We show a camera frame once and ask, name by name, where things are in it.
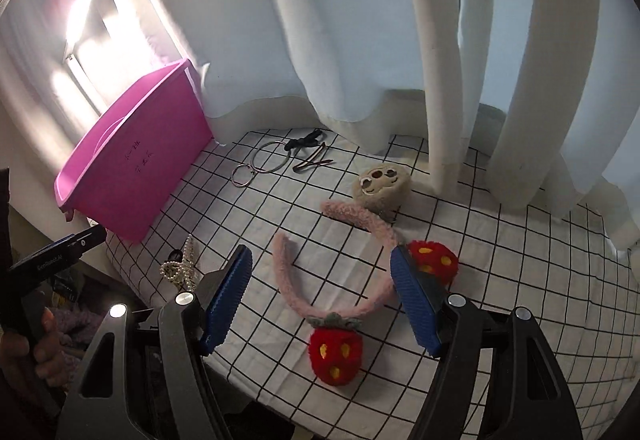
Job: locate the person's left hand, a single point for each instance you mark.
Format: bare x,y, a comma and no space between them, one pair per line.
30,360

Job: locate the pink fluffy strawberry headband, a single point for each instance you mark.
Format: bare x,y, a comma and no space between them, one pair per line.
290,280

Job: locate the pink plastic bin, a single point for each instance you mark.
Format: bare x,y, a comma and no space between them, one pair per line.
130,169

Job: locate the pearl hair claw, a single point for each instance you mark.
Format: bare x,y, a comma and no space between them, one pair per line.
175,270

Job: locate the brown hair pin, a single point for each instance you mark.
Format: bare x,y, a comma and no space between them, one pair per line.
310,156
320,164

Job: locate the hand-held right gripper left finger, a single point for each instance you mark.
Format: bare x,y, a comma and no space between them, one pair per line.
230,295

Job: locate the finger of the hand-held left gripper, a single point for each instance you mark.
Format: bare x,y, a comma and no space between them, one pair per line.
87,237

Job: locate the white black checkered cloth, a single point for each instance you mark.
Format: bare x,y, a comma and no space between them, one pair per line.
500,260

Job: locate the purple fuzzy cloth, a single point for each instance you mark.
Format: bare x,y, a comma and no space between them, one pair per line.
75,325

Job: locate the white curtain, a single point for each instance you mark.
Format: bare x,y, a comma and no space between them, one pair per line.
350,19

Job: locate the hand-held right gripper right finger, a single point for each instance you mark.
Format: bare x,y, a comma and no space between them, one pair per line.
415,300

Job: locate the beige plush hair clip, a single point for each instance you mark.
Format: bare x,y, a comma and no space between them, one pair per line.
385,195

